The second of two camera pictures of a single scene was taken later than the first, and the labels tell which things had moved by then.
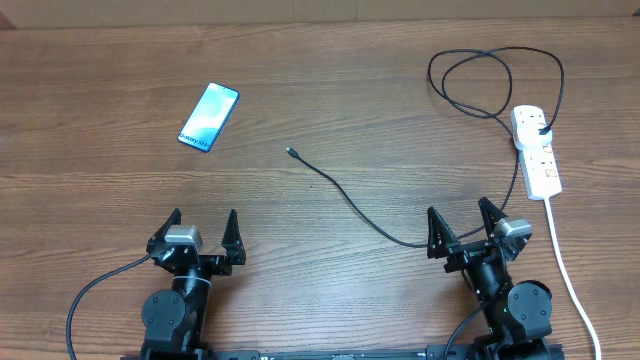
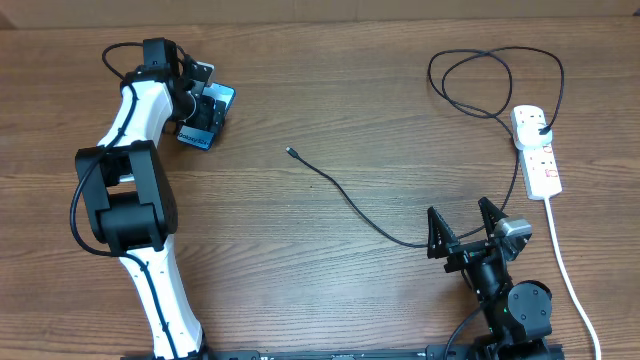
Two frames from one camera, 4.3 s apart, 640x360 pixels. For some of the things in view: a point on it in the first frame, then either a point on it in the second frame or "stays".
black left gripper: [230, 242] -> [197, 119]
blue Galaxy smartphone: [206, 125] stays
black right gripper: [464, 252] stays
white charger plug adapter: [528, 136] stays
